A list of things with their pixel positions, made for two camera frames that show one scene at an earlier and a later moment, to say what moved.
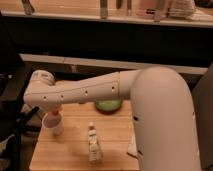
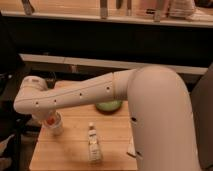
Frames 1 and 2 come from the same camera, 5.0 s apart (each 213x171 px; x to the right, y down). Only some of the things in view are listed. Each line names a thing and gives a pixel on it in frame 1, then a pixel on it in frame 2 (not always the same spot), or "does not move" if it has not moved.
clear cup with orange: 52,125 does not move
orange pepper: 55,112 to 51,121
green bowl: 108,106 does not move
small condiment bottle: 94,153 does not move
